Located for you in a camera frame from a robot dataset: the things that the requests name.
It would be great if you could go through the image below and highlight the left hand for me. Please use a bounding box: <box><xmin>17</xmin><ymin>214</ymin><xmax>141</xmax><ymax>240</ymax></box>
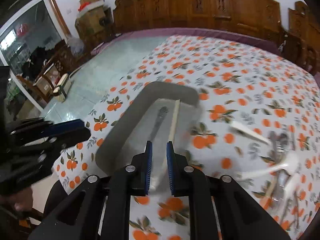
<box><xmin>1</xmin><ymin>187</ymin><xmax>33</xmax><ymax>211</ymax></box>

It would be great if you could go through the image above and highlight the cardboard boxes stack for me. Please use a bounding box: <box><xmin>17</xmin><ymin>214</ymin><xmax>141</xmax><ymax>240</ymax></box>
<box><xmin>75</xmin><ymin>0</ymin><xmax>113</xmax><ymax>40</ymax></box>

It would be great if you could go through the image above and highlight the metal fork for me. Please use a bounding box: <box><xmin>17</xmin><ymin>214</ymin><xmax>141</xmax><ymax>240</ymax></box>
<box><xmin>269</xmin><ymin>132</ymin><xmax>290</xmax><ymax>190</ymax></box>

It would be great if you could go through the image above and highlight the white plastic fork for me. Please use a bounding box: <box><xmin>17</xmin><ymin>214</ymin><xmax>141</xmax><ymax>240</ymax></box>
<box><xmin>230</xmin><ymin>121</ymin><xmax>272</xmax><ymax>145</ymax></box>

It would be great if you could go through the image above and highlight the carved wooden bench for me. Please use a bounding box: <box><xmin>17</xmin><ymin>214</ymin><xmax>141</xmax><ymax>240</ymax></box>
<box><xmin>113</xmin><ymin>0</ymin><xmax>319</xmax><ymax>74</ymax></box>

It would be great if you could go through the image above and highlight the metal utensil in tray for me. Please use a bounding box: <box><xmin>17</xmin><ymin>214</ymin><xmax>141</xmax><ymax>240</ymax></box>
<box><xmin>148</xmin><ymin>106</ymin><xmax>169</xmax><ymax>142</ymax></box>

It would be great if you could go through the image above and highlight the glass sliding door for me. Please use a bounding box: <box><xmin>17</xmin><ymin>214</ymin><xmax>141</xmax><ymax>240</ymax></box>
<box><xmin>1</xmin><ymin>0</ymin><xmax>69</xmax><ymax>111</ymax></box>

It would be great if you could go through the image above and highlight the white ceramic spoon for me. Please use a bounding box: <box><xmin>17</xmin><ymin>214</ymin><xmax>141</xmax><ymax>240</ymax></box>
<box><xmin>235</xmin><ymin>152</ymin><xmax>299</xmax><ymax>181</ymax></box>

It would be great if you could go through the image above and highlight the grey metal tray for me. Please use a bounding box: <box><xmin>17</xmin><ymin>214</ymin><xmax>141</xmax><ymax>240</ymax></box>
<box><xmin>95</xmin><ymin>82</ymin><xmax>201</xmax><ymax>194</ymax></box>

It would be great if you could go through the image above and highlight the light chopstick in tray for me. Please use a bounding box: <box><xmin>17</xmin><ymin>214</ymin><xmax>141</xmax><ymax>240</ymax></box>
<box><xmin>161</xmin><ymin>99</ymin><xmax>181</xmax><ymax>177</ymax></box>

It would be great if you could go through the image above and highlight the orange print tablecloth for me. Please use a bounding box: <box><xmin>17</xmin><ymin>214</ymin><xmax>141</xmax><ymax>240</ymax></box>
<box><xmin>54</xmin><ymin>35</ymin><xmax>319</xmax><ymax>239</ymax></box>

